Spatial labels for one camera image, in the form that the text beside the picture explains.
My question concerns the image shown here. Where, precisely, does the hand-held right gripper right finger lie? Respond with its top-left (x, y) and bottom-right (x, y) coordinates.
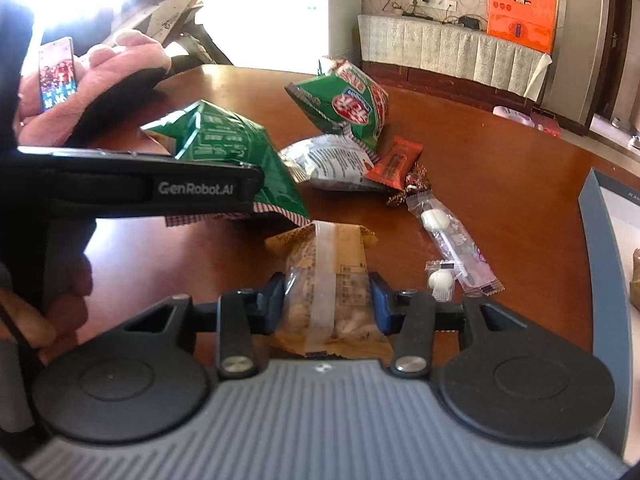
top-left (369, 271), bottom-right (528, 380)

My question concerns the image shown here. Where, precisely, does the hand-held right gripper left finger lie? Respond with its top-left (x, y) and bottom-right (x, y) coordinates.
top-left (122, 272), bottom-right (287, 381)

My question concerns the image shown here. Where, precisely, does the yellow pastry packet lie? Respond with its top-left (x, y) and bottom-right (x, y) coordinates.
top-left (264, 220), bottom-right (394, 359)

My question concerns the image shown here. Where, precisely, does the green snack bag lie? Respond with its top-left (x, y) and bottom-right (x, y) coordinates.
top-left (140, 99), bottom-right (313, 229)
top-left (284, 55), bottom-right (392, 154)

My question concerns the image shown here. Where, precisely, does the grey box tray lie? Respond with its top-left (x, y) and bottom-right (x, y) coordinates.
top-left (577, 166), bottom-right (640, 463)

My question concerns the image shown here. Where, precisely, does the person's left hand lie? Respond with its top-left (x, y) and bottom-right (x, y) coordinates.
top-left (0, 254), bottom-right (94, 363)

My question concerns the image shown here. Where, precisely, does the small white candy packet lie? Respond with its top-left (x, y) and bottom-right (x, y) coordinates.
top-left (425, 259), bottom-right (472, 304)

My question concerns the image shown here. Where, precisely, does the white lollipop in clear wrapper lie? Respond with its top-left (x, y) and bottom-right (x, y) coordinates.
top-left (405, 191), bottom-right (504, 297)

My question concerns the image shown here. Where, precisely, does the dark brown wrapped candy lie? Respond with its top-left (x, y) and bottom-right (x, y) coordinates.
top-left (386, 164), bottom-right (432, 209)

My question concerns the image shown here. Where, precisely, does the phone with colourful screen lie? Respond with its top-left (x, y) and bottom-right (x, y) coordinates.
top-left (38, 36), bottom-right (78, 112)

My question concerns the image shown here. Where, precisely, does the orange-red snack bar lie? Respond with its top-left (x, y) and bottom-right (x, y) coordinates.
top-left (364, 135), bottom-right (425, 189)

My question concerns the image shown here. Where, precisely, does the white snack packet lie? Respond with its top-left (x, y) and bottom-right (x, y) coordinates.
top-left (278, 132), bottom-right (382, 194)

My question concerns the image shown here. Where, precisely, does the purple white bottle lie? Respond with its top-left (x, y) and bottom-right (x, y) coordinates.
top-left (492, 104), bottom-right (534, 127)

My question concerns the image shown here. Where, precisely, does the wooden television cabinet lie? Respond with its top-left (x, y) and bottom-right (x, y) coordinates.
top-left (356, 12), bottom-right (555, 111)

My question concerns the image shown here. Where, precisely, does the white chest freezer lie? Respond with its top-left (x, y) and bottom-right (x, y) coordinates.
top-left (232, 0), bottom-right (364, 75)

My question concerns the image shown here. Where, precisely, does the red flat mat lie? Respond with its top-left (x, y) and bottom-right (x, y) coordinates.
top-left (530, 107), bottom-right (564, 139)

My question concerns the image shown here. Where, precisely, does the white lace cloth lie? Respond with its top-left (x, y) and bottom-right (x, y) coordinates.
top-left (356, 12), bottom-right (555, 102)

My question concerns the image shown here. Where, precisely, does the orange cardboard box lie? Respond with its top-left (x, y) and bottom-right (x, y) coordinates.
top-left (486, 0), bottom-right (559, 54)

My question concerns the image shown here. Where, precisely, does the brown wooden door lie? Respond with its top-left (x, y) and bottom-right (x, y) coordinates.
top-left (591, 0), bottom-right (634, 124)

